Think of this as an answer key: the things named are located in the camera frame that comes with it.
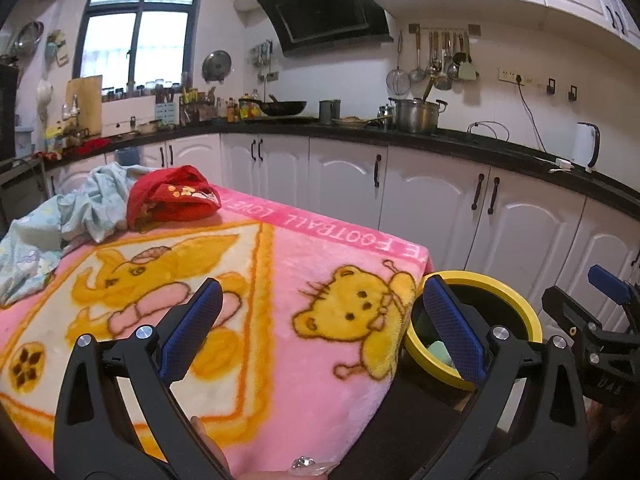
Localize pink printed blanket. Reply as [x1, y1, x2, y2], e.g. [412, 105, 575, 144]
[0, 184, 436, 478]

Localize light blue printed cloth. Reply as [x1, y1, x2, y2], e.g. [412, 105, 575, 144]
[0, 162, 151, 306]

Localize yellow-rimmed black bin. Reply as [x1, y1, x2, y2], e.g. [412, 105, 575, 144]
[402, 270, 543, 392]

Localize utensil holder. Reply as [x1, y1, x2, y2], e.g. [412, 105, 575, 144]
[179, 85, 211, 126]

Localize black kitchen countertop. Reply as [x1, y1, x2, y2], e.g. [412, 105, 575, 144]
[42, 117, 640, 221]

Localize metal microwave stand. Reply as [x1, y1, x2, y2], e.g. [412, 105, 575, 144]
[0, 157, 48, 221]

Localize hanging kitchen tools rack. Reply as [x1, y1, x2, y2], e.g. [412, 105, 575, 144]
[252, 40, 275, 81]

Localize large mesh strainer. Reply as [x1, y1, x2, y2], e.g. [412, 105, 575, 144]
[386, 35, 411, 98]

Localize wooden cutting board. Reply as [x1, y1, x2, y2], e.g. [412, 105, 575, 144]
[66, 75, 103, 137]

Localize person's left hand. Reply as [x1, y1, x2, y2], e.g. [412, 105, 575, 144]
[190, 414, 342, 480]

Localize white lower cabinets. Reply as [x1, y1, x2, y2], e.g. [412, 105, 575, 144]
[45, 132, 640, 361]

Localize stainless steel stockpot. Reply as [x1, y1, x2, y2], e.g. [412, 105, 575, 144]
[389, 99, 448, 134]

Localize white electric kettle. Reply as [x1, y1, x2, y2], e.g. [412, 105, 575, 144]
[571, 121, 601, 173]

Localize black range hood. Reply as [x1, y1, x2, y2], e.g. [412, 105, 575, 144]
[256, 0, 396, 58]

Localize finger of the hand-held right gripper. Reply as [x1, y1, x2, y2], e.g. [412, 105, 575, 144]
[587, 265, 640, 333]
[541, 285, 631, 357]

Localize metal ladle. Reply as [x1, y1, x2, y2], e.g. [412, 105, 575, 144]
[431, 32, 452, 92]
[446, 34, 462, 81]

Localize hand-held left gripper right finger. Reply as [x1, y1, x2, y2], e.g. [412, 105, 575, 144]
[422, 274, 591, 480]

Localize coiled wire loop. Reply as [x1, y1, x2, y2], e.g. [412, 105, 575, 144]
[467, 121, 511, 142]

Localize pale green spatula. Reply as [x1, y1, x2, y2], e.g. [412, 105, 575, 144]
[457, 35, 480, 82]

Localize black microwave oven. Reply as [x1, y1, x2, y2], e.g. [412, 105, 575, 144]
[0, 64, 20, 161]

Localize black wok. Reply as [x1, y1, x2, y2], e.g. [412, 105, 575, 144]
[260, 94, 308, 117]

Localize small mesh skimmer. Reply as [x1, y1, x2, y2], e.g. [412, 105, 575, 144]
[407, 32, 427, 83]

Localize dark-framed window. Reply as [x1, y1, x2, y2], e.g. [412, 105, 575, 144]
[72, 0, 207, 91]

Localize blue knife holder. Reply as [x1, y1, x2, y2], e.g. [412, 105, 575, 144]
[154, 91, 178, 123]

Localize black power cable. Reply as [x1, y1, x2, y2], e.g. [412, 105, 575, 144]
[517, 80, 546, 153]

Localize red rag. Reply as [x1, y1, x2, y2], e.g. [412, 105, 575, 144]
[75, 137, 113, 156]

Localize group of condiment bottles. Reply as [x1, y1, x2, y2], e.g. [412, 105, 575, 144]
[215, 89, 263, 122]

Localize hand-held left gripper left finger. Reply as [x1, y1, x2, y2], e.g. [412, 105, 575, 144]
[52, 277, 236, 480]

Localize hanging metal colander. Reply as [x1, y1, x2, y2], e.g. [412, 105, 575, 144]
[12, 21, 46, 56]

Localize metal pot lid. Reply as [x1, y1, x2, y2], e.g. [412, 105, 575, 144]
[202, 50, 233, 83]

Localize green wall holder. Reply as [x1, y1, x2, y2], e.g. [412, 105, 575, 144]
[45, 30, 70, 66]

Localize utensil wall rail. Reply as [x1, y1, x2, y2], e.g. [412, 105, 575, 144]
[407, 23, 482, 38]

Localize row of spice jars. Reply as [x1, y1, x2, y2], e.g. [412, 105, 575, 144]
[101, 78, 182, 102]

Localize red embroidered cloth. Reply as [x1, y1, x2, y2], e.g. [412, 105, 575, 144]
[126, 165, 223, 228]

